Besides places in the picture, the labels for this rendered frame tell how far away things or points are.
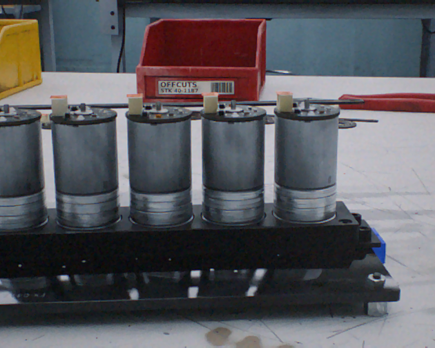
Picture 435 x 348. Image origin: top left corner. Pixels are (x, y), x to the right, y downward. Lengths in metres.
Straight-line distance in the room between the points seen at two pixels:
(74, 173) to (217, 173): 0.05
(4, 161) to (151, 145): 0.05
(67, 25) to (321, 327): 4.77
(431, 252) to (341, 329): 0.08
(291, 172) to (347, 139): 0.24
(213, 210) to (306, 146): 0.04
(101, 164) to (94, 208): 0.02
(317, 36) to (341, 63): 0.21
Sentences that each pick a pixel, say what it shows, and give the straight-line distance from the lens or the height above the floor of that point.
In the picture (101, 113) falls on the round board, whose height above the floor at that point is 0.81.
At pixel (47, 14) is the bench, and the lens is 3.49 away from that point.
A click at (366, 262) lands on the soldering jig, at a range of 0.29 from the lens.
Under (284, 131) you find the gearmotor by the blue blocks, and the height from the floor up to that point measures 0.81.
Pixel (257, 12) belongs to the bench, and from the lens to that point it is 2.69.
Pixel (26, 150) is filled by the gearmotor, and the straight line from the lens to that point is 0.30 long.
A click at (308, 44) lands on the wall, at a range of 4.76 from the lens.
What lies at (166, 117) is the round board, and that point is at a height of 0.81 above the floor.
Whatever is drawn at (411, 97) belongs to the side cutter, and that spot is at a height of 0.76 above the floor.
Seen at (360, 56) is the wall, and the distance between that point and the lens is 4.77.
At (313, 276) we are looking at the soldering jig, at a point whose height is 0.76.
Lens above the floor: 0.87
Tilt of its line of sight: 16 degrees down
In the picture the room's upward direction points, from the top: straight up
